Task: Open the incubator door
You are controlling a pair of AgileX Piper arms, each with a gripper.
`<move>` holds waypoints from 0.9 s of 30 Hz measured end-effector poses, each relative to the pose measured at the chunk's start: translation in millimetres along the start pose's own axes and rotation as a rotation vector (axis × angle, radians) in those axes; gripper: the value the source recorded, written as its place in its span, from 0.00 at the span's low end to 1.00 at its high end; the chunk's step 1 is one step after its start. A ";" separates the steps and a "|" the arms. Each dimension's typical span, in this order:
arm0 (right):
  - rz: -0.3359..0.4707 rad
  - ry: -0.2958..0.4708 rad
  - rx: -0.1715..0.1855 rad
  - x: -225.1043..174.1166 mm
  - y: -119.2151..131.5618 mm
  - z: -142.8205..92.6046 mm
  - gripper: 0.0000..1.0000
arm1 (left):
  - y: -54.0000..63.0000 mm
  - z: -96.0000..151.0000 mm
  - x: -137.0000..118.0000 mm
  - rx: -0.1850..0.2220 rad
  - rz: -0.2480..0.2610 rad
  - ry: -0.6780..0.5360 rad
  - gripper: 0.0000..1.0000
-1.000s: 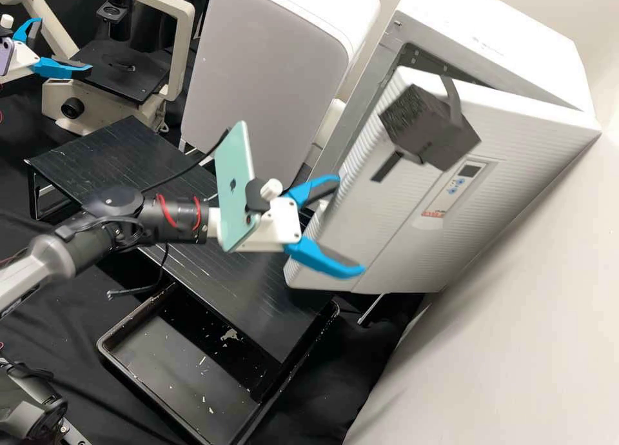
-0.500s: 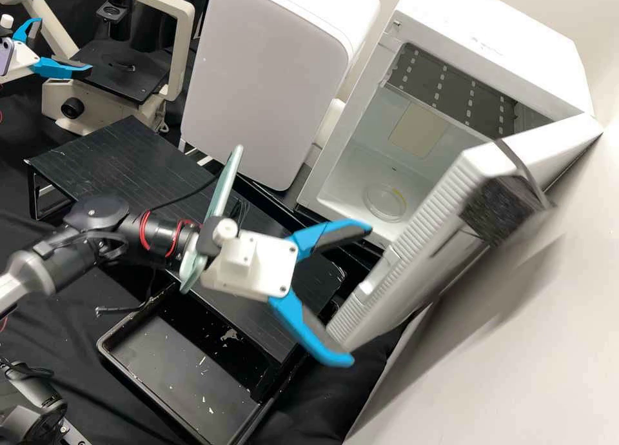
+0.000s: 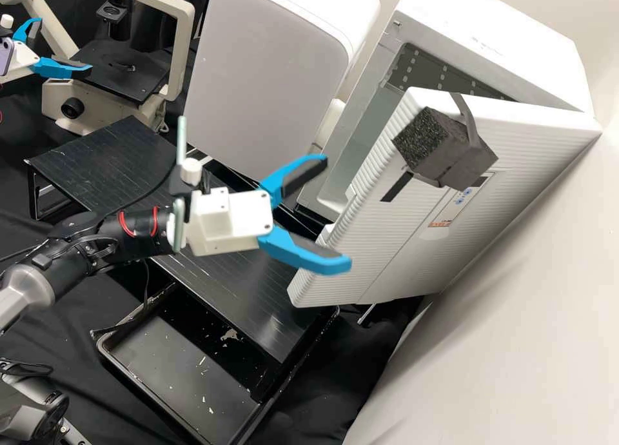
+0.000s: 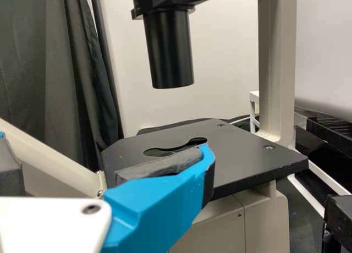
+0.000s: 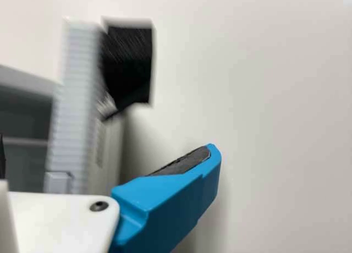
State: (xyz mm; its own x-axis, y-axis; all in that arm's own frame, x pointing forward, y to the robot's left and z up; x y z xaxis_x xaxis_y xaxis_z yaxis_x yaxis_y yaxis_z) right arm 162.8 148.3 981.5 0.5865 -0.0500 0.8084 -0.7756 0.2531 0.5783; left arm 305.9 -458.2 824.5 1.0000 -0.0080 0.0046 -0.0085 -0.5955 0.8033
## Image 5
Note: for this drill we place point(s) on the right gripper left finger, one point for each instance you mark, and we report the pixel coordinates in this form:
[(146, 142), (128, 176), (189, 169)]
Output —
[(2, 159)]

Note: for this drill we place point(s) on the white incubator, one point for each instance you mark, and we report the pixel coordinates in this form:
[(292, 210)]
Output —
[(24, 112)]

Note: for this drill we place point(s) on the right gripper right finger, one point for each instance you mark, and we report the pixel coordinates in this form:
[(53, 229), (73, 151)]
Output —
[(165, 206)]

